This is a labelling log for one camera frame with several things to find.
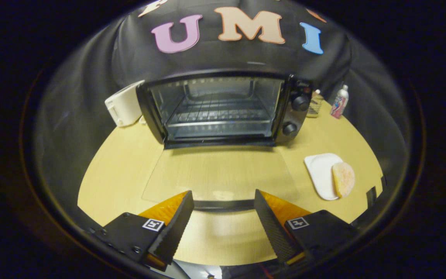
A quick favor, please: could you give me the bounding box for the black backdrop cloth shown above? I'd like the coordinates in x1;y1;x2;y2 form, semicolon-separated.
33;0;415;233

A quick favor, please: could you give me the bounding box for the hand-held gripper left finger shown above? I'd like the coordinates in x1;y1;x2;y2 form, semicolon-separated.
89;190;195;271

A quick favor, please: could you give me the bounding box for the black toaster oven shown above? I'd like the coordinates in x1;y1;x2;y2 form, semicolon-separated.
136;70;313;150

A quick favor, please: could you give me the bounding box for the white plastic plate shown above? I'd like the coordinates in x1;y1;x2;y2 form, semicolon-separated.
304;153;344;201

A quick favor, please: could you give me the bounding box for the white bread toaster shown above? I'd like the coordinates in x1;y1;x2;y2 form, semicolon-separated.
105;80;146;127

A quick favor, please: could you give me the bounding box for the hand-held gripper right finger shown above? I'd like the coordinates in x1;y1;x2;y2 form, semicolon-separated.
254;189;360;267

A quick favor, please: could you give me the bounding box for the round sugared bread bun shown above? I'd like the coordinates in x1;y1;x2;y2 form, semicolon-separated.
332;162;355;198

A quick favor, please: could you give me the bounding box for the metal oven rack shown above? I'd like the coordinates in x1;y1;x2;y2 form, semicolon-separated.
167;102;273;127

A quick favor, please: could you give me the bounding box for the black table edge clamp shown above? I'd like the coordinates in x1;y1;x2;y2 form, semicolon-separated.
365;176;387;210

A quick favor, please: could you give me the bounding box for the clear glass holder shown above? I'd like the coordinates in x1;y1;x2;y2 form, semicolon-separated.
307;90;324;118

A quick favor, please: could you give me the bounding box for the glass toaster oven door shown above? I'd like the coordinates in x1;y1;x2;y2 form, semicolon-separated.
142;146;300;212

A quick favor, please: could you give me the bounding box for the white pink spray bottle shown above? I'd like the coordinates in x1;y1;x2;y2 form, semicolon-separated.
330;84;350;119

